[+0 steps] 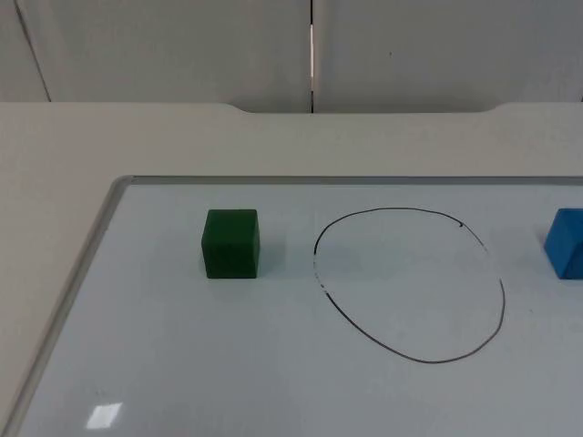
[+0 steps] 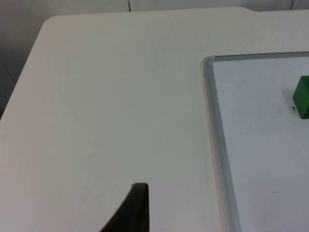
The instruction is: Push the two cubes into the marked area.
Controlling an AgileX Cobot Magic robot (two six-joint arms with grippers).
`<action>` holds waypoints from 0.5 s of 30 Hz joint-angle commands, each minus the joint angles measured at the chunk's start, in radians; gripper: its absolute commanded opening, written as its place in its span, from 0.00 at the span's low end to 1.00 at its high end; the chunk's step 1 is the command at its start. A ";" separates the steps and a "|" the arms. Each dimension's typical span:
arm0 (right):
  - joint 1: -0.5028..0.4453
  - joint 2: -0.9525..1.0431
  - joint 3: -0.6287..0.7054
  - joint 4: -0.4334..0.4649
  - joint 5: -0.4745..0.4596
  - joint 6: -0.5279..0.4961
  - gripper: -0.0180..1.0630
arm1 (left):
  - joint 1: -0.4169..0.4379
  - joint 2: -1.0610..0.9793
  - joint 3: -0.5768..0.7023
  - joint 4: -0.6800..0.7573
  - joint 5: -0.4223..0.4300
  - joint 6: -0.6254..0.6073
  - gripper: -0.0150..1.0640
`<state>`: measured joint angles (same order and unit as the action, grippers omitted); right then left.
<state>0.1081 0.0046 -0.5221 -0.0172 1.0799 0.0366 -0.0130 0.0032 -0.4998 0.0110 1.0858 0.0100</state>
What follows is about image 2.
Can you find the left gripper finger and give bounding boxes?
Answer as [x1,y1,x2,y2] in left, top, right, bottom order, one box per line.
[99,183,151,232]

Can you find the green cube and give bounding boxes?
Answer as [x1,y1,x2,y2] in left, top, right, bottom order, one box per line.
[292,75,309,120]

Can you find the grey-framed whiteboard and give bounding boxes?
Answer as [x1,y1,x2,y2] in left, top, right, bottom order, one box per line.
[200,51,309,232]

